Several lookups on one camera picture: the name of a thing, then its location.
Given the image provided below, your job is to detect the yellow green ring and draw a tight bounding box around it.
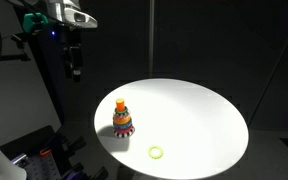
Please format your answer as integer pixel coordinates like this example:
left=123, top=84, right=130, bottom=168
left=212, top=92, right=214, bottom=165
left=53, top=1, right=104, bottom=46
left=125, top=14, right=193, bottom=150
left=147, top=145, right=164, bottom=160

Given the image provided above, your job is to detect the dark green ring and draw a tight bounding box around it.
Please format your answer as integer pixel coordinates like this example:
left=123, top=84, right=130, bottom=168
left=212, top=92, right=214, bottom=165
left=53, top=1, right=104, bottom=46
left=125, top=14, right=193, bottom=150
left=114, top=106, right=130, bottom=116

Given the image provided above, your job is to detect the blue ring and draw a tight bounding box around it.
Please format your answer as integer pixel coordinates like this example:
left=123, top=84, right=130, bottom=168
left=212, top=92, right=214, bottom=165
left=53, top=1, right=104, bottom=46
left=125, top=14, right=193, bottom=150
left=113, top=121, right=133, bottom=130

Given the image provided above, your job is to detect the black clamp with orange tip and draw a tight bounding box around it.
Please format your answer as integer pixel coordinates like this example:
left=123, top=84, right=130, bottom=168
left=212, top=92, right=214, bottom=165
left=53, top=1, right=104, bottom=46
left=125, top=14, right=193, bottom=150
left=39, top=133, right=86, bottom=158

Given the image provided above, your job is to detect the black white striped base ring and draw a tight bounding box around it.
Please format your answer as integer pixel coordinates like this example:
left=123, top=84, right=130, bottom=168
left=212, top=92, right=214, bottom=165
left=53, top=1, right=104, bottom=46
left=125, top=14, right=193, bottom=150
left=113, top=126, right=136, bottom=139

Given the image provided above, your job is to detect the red ring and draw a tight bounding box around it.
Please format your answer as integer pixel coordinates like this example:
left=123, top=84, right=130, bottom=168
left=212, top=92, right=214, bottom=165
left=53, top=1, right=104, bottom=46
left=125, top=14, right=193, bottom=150
left=113, top=126, right=134, bottom=133

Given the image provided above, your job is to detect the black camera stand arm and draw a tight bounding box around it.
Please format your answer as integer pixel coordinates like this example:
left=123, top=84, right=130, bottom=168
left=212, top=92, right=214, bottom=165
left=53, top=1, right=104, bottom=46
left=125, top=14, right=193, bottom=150
left=0, top=33, right=30, bottom=61

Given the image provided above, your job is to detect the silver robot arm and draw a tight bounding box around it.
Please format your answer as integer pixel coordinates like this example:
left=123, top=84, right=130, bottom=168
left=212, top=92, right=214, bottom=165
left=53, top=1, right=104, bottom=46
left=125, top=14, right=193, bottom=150
left=46, top=0, right=98, bottom=82

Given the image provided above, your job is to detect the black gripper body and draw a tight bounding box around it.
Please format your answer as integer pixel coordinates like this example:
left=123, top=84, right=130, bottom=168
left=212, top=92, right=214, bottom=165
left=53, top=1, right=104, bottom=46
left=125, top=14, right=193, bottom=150
left=62, top=28, right=83, bottom=76

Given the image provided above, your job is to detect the orange ring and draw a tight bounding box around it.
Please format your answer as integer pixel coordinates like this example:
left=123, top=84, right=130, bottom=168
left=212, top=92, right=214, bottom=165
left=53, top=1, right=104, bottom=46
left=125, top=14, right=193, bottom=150
left=113, top=113, right=131, bottom=125

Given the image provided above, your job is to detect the green camera mount clamp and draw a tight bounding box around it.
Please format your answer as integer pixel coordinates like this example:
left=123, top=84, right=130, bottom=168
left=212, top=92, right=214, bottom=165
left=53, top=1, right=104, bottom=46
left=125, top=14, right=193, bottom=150
left=22, top=13, right=49, bottom=33

